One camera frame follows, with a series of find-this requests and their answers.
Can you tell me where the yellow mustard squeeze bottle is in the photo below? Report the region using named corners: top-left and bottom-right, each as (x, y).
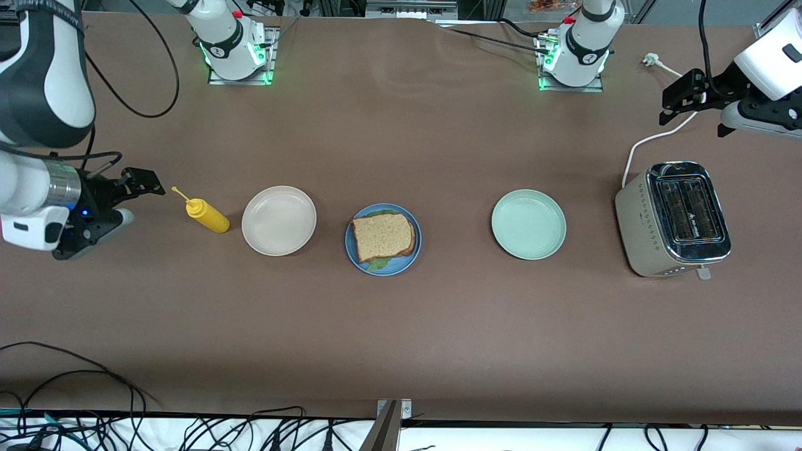
top-left (171, 186), bottom-right (231, 234)

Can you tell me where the brown bread slice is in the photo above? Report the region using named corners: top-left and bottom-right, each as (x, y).
top-left (351, 214), bottom-right (417, 264)

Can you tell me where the green lettuce leaf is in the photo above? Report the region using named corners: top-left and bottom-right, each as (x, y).
top-left (365, 210), bottom-right (402, 272)

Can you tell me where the beige round plate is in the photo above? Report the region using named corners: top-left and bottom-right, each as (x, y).
top-left (241, 185), bottom-right (318, 257)

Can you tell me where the green round plate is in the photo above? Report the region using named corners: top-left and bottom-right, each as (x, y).
top-left (491, 189), bottom-right (568, 261)

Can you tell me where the blue round plate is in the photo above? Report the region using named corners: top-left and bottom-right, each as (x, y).
top-left (345, 203), bottom-right (423, 277)

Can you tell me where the beige chrome toaster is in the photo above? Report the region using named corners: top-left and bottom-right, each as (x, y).
top-left (614, 161), bottom-right (732, 281)

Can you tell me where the grey power strip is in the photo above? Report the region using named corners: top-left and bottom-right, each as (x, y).
top-left (365, 0), bottom-right (458, 19)

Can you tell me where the white toaster power cord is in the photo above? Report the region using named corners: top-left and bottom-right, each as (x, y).
top-left (622, 53), bottom-right (707, 189)

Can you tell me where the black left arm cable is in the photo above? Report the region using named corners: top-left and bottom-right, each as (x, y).
top-left (698, 0), bottom-right (715, 88)

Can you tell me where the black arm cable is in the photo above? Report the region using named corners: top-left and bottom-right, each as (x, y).
top-left (698, 0), bottom-right (715, 88)
top-left (0, 0), bottom-right (180, 182)

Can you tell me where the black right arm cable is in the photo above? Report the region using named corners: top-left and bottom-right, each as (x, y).
top-left (0, 0), bottom-right (180, 182)

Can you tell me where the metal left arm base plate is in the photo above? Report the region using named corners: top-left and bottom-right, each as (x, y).
top-left (536, 34), bottom-right (605, 93)

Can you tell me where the black looping floor cable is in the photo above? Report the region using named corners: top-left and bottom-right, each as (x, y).
top-left (0, 370), bottom-right (148, 451)
top-left (0, 341), bottom-right (160, 414)

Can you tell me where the black cable on table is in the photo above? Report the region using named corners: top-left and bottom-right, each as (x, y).
top-left (432, 19), bottom-right (552, 54)

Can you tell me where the teal cable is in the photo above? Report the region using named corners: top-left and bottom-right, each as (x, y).
top-left (0, 408), bottom-right (85, 448)

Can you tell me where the metal table edge bracket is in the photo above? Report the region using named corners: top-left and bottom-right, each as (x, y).
top-left (360, 399), bottom-right (412, 451)

